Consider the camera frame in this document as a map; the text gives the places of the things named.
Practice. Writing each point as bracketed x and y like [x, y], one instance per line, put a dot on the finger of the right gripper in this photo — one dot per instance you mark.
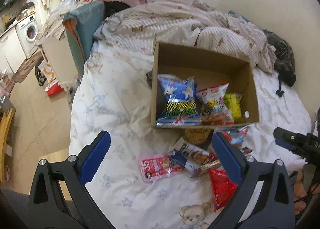
[310, 143]
[293, 146]

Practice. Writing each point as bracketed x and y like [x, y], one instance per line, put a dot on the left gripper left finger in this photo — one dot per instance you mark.
[58, 196]

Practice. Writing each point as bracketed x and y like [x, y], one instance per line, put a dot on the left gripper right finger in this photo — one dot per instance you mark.
[274, 207]

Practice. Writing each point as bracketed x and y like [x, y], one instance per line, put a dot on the white bread snack packet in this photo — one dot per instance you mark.
[207, 159]

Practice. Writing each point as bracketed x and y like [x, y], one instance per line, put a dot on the pink 35 snack pack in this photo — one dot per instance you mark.
[158, 167]

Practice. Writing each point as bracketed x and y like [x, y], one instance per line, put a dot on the colorful noodle snack bag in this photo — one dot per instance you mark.
[237, 137]

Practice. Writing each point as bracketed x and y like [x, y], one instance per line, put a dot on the person's right hand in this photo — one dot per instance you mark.
[298, 193]

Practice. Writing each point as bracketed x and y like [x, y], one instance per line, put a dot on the yellow snack bag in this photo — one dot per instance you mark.
[232, 101]

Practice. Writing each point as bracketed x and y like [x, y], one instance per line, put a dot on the dark camouflage garment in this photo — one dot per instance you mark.
[285, 61]

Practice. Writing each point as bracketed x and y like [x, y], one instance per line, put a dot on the white red snack bag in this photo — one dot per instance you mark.
[214, 110]

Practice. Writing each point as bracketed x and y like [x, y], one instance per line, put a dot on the wooden chair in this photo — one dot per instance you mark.
[7, 114]

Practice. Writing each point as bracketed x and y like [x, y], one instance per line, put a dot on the brown cardboard box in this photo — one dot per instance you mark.
[208, 69]

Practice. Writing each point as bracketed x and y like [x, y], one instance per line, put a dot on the white floral bed sheet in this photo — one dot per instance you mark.
[114, 96]

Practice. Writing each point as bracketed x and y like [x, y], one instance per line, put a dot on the blue popcorn snack bag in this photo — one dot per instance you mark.
[180, 107]

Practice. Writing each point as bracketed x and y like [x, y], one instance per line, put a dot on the red white shopping bag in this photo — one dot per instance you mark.
[53, 87]

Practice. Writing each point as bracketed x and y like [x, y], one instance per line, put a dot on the white washing machine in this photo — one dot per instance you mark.
[27, 31]

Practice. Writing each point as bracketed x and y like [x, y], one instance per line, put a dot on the teal headboard cushion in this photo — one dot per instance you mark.
[80, 25]

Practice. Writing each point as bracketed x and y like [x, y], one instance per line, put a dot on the checkered bear pattern duvet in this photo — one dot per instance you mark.
[197, 25]

